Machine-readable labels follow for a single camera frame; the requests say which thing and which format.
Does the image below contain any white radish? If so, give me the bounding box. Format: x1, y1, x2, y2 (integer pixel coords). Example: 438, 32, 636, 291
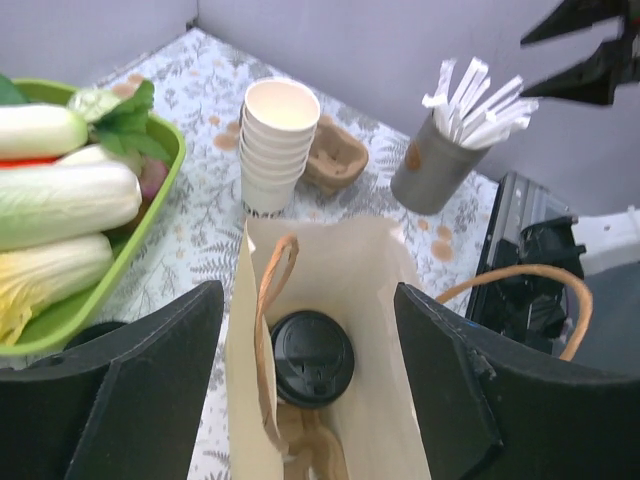
0, 104, 89, 161

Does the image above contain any black plastic cup lid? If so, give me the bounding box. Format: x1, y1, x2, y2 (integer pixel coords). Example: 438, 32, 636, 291
270, 310, 355, 409

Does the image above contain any brown pulp cup carrier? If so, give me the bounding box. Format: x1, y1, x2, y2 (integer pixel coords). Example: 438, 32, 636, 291
301, 115, 369, 196
277, 403, 349, 480

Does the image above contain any green bok choy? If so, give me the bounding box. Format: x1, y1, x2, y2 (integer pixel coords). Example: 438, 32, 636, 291
1, 76, 173, 162

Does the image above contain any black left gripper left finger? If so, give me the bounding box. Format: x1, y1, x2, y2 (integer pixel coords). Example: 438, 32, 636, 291
1, 281, 224, 479

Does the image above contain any green plastic tray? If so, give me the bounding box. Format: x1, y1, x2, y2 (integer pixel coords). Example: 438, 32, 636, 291
1, 108, 186, 356

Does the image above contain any stack of white paper cups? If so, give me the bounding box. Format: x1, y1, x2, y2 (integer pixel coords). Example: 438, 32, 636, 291
238, 77, 321, 218

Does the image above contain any green napa cabbage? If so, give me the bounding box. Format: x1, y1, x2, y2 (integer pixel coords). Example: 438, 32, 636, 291
1, 162, 142, 251

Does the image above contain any orange carrot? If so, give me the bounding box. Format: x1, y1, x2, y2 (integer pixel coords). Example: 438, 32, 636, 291
0, 157, 58, 170

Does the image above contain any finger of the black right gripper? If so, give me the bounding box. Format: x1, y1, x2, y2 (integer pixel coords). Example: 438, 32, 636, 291
521, 40, 625, 106
520, 0, 625, 46

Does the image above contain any grey cylindrical holder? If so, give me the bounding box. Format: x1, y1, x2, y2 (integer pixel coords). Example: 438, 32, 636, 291
390, 113, 489, 215

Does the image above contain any black base bar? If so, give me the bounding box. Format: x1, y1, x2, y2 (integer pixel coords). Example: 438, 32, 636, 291
466, 172, 586, 356

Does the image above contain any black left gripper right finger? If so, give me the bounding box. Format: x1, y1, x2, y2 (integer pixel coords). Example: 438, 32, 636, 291
394, 283, 639, 479

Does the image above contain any floral table mat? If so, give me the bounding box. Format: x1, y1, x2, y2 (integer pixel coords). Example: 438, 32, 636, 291
103, 30, 497, 479

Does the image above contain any brown paper takeout bag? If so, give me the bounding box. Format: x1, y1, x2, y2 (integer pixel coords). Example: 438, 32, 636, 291
226, 217, 615, 479

